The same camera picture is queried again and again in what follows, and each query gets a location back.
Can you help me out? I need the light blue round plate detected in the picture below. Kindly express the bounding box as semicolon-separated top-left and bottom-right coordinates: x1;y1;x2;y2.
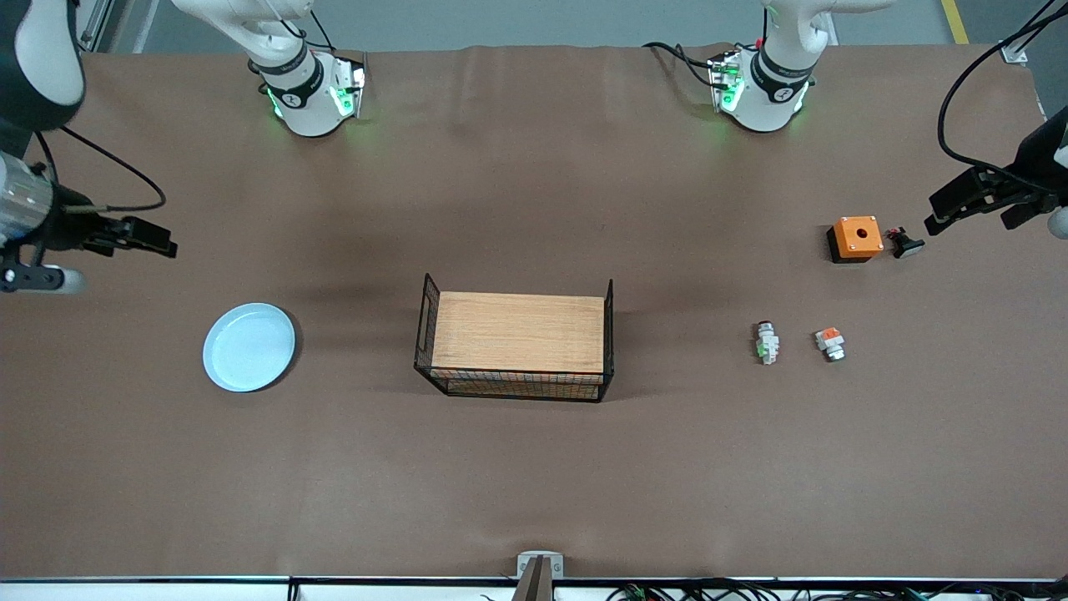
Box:
203;302;297;393

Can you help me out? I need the black push button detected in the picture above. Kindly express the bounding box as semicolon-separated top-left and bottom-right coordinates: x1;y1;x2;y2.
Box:
884;225;927;260

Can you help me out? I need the brown table cover sheet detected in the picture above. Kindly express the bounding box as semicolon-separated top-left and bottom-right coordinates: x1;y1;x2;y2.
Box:
0;42;1068;581

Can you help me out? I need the wooden board lid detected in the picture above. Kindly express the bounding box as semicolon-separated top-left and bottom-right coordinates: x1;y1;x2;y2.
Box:
431;290;606;374

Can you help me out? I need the orange button enclosure box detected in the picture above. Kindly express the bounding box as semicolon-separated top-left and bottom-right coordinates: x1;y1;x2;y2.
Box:
826;215;885;265

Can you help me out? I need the aluminium frame post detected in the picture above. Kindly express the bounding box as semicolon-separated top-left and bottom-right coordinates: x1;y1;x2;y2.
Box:
997;0;1068;66
79;0;134;53

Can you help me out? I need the black arm base cable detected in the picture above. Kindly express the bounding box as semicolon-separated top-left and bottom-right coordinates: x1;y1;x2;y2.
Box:
642;40;723;91

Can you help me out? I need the black wire basket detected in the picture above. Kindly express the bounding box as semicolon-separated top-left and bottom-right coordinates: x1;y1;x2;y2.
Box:
413;273;616;404

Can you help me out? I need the black cable bundle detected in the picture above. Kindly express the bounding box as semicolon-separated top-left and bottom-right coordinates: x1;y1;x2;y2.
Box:
605;578;1068;601

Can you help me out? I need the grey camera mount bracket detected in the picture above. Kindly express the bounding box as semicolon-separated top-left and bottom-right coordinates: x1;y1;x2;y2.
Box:
517;551;564;579

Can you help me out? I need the grey camera pole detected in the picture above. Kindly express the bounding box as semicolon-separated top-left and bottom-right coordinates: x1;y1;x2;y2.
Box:
511;558;556;601

